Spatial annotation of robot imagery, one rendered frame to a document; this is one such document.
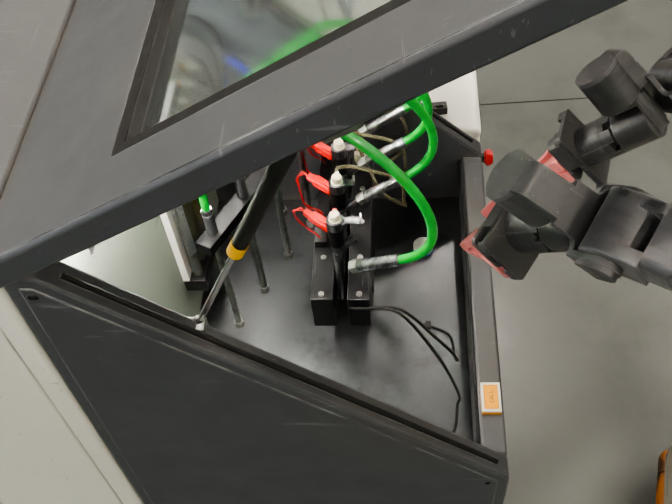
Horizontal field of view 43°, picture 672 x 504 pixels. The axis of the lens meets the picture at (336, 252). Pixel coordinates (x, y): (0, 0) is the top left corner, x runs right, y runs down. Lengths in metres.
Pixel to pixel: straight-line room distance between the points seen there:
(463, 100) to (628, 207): 0.97
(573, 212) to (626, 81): 0.33
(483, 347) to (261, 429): 0.42
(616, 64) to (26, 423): 0.91
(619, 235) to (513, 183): 0.11
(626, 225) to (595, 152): 0.38
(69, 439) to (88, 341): 0.28
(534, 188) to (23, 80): 0.62
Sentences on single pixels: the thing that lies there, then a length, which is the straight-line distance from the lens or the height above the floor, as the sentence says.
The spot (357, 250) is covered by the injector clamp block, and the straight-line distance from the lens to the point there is 1.48.
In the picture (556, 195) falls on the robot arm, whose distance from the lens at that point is 0.83.
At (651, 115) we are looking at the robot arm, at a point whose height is 1.38.
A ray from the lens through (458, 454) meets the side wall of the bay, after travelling 1.24.
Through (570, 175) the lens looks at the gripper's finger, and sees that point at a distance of 1.21.
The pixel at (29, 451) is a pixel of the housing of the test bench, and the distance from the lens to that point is 1.35.
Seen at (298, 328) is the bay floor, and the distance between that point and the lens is 1.58.
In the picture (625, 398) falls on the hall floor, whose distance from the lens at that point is 2.51.
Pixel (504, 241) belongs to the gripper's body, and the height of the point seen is 1.41.
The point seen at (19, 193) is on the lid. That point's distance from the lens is 0.95.
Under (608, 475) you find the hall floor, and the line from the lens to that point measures 2.39.
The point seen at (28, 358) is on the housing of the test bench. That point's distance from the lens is 1.09.
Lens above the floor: 2.14
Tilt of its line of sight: 52 degrees down
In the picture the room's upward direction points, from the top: 7 degrees counter-clockwise
